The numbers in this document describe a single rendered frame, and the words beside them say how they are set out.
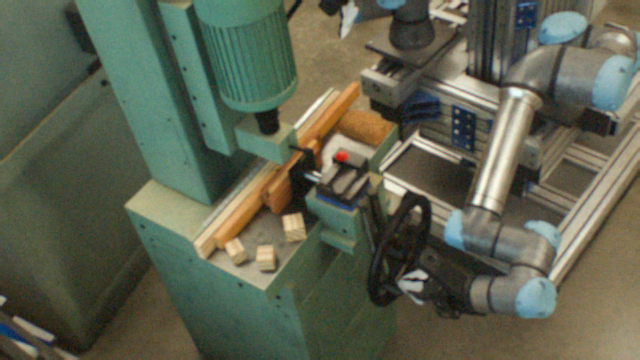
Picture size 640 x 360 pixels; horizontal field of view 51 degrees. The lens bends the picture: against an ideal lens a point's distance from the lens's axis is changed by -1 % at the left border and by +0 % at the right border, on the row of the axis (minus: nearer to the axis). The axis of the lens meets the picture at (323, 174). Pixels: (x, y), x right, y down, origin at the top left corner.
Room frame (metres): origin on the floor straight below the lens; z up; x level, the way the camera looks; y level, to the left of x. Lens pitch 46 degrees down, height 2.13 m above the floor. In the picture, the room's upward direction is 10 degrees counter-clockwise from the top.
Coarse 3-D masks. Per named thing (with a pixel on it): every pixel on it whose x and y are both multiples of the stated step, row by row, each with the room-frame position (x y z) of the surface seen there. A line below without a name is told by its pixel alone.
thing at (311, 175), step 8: (312, 152) 1.19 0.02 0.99; (296, 160) 1.16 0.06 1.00; (304, 160) 1.16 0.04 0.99; (312, 160) 1.18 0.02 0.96; (296, 168) 1.14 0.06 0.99; (304, 168) 1.16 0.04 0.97; (312, 168) 1.18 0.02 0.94; (288, 176) 1.13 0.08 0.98; (296, 176) 1.13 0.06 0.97; (304, 176) 1.15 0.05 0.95; (312, 176) 1.13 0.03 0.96; (320, 176) 1.13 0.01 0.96; (296, 184) 1.13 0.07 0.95; (304, 184) 1.15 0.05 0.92; (296, 192) 1.13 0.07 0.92
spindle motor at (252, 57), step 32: (192, 0) 1.19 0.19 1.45; (224, 0) 1.12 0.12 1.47; (256, 0) 1.13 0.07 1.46; (224, 32) 1.13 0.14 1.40; (256, 32) 1.13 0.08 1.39; (288, 32) 1.19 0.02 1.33; (224, 64) 1.14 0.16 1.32; (256, 64) 1.12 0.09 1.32; (288, 64) 1.16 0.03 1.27; (224, 96) 1.16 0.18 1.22; (256, 96) 1.12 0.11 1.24; (288, 96) 1.14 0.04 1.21
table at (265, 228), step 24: (336, 144) 1.29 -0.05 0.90; (360, 144) 1.28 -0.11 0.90; (384, 144) 1.27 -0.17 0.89; (264, 216) 1.09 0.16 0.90; (312, 216) 1.06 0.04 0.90; (240, 240) 1.03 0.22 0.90; (264, 240) 1.01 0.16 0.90; (312, 240) 1.01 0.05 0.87; (336, 240) 1.00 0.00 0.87; (360, 240) 1.00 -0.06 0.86; (216, 264) 0.97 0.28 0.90; (240, 264) 0.96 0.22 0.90; (288, 264) 0.94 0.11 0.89; (240, 288) 0.93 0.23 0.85; (264, 288) 0.88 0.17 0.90
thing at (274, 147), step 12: (252, 120) 1.25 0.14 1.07; (240, 132) 1.22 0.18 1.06; (252, 132) 1.21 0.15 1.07; (288, 132) 1.18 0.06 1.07; (240, 144) 1.23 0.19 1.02; (252, 144) 1.20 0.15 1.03; (264, 144) 1.18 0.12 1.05; (276, 144) 1.15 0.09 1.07; (288, 144) 1.17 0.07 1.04; (264, 156) 1.18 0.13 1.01; (276, 156) 1.16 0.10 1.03; (288, 156) 1.16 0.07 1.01
